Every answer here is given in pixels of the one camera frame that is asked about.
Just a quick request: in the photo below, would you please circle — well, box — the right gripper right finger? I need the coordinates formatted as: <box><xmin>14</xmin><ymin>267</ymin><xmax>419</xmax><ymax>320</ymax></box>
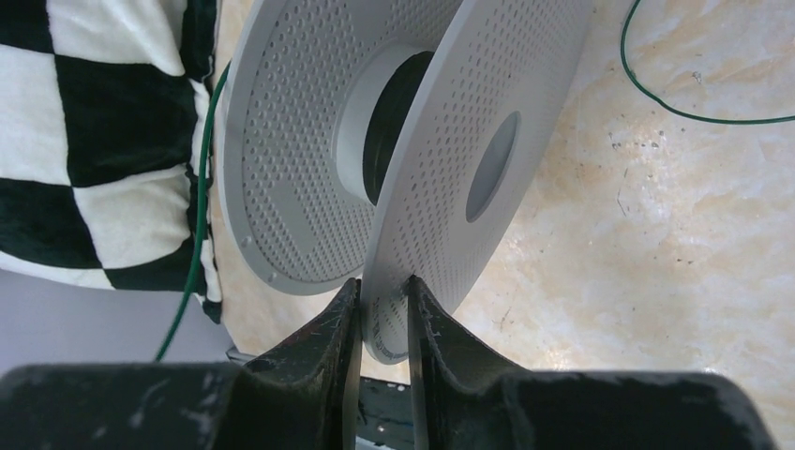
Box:
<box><xmin>406</xmin><ymin>276</ymin><xmax>529</xmax><ymax>449</ymax></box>

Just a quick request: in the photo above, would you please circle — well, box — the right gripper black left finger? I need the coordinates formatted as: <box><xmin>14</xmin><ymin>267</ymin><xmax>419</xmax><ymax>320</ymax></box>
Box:
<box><xmin>245</xmin><ymin>278</ymin><xmax>362</xmax><ymax>449</ymax></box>

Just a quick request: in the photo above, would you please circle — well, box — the translucent white cable spool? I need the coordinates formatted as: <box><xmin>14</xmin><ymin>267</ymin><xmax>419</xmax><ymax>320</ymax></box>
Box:
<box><xmin>217</xmin><ymin>1</ymin><xmax>592</xmax><ymax>365</ymax></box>

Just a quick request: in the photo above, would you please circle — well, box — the thin black cable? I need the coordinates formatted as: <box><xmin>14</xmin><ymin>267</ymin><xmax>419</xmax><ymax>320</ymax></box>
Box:
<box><xmin>154</xmin><ymin>0</ymin><xmax>795</xmax><ymax>364</ymax></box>

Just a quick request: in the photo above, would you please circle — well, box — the black white checkered pillow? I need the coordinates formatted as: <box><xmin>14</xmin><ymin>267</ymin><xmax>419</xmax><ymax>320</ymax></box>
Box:
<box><xmin>1</xmin><ymin>1</ymin><xmax>221</xmax><ymax>322</ymax></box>

